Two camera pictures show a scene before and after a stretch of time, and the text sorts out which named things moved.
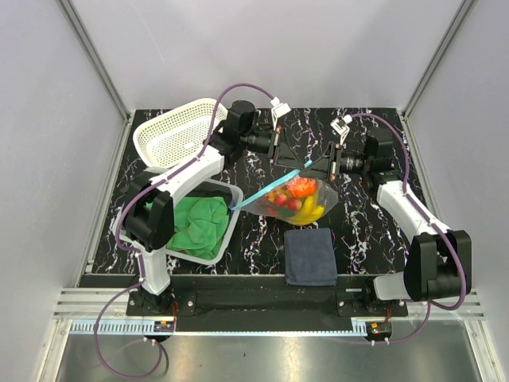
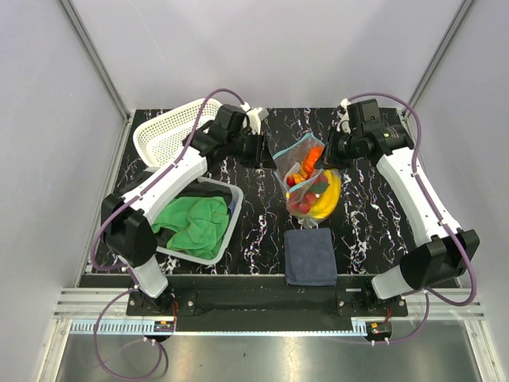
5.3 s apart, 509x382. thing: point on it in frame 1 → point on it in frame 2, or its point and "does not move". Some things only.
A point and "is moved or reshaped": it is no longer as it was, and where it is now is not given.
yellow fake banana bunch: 309,214 → 324,207
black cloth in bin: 212,189 does not move
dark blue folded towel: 309,257 does not move
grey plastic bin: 233,224 does not move
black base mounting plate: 337,305 does not move
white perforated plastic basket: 174,138 does not move
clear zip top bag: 300,198 is moved or reshaped
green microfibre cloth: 200,224 does not move
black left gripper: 282,153 → 262,150
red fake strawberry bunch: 286,206 → 301,201
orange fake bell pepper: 301,188 → 312,156
